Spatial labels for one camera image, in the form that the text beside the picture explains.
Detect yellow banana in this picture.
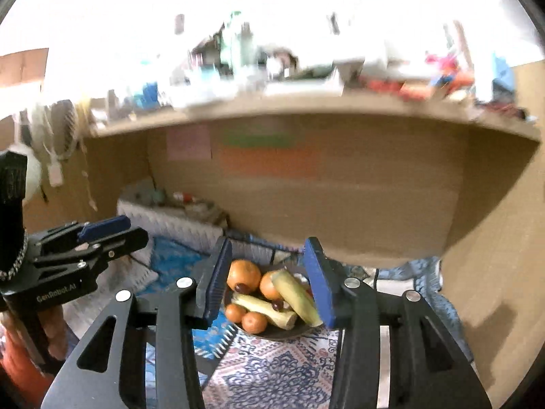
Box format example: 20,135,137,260
271,268,323,327
232,293,298,330

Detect dark brown round plate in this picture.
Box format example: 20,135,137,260
222,264,324,342

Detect person's left hand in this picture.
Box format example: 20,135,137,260
37,304,71,361

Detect wooden shelf unit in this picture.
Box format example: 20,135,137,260
0,49,545,409

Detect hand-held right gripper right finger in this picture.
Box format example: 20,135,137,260
303,236,492,409

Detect pink sticky note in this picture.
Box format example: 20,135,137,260
167,127,212,161

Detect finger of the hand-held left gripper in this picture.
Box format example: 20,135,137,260
34,227,150,284
40,216,132,250

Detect pile of red pink packets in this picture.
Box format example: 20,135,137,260
366,51,474,100

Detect green sticky note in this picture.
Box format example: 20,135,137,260
221,132,294,148

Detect zigzag patterned rolled cloth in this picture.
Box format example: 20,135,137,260
117,200,226,250

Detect person's left forearm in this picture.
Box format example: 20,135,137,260
0,313,58,403

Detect small orange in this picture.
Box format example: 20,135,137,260
224,303,248,323
241,312,268,334

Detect grey plush item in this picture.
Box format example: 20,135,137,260
136,187,167,206

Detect blue box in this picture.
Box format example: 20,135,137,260
494,53,517,94

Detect white fluffy earmuff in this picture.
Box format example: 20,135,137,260
9,145,42,205

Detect white cable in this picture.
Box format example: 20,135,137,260
83,170,98,212

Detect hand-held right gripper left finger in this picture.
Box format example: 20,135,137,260
40,236,234,409

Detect large orange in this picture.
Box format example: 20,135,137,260
227,260,262,294
260,270,284,301

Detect orange sticky note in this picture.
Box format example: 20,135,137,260
220,147,320,177

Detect blue patterned cloth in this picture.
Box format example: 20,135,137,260
145,234,473,409

